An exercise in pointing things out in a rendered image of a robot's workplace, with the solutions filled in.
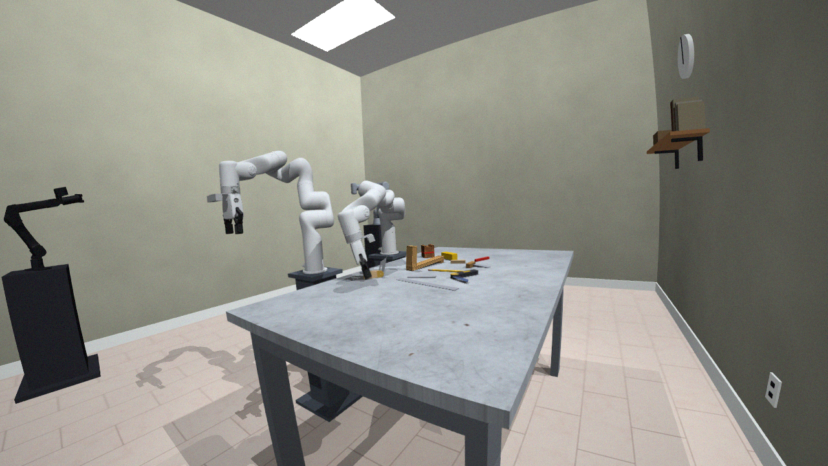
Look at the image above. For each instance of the wooden rail-and-leg frame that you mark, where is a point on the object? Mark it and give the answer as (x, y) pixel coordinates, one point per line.
(411, 259)

